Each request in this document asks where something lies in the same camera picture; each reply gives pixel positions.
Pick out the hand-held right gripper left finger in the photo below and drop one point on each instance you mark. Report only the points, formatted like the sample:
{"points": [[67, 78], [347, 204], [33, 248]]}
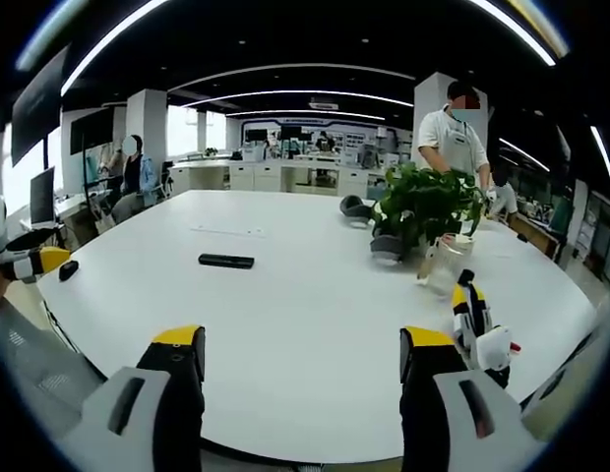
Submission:
{"points": [[138, 423]]}

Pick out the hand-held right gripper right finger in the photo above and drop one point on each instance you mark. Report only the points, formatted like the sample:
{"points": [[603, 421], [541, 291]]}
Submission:
{"points": [[443, 423]]}

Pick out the black remote control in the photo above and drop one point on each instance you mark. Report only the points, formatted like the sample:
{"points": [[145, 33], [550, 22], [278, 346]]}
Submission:
{"points": [[226, 261]]}

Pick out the small black oval device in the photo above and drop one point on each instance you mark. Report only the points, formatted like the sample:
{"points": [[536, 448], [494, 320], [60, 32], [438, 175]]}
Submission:
{"points": [[68, 271]]}

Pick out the computer monitor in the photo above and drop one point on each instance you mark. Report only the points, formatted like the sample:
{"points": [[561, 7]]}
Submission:
{"points": [[42, 196]]}

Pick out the grey mesh office chair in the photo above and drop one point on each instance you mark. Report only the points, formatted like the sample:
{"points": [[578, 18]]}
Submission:
{"points": [[37, 373]]}

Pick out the dark hanging display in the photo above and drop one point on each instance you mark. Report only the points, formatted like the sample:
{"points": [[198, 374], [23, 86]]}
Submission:
{"points": [[91, 129]]}

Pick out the black office chair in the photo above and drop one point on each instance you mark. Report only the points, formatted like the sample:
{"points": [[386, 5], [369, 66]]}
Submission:
{"points": [[166, 179]]}

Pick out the clear glass vase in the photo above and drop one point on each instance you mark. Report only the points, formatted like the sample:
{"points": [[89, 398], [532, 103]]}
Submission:
{"points": [[447, 268]]}

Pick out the grey padded slipper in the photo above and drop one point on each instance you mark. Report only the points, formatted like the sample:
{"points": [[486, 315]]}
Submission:
{"points": [[385, 248]]}

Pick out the green potted plant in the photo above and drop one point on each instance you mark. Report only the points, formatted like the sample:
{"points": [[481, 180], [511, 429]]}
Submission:
{"points": [[428, 201]]}

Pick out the white counter cabinets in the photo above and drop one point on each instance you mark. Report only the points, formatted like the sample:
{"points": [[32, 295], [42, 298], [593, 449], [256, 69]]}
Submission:
{"points": [[265, 177]]}

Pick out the ceiling air conditioner unit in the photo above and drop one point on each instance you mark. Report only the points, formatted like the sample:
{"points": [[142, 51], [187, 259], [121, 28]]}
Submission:
{"points": [[323, 103]]}

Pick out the large dark wall screen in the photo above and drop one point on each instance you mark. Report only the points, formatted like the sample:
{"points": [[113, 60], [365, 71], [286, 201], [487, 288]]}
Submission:
{"points": [[37, 105]]}

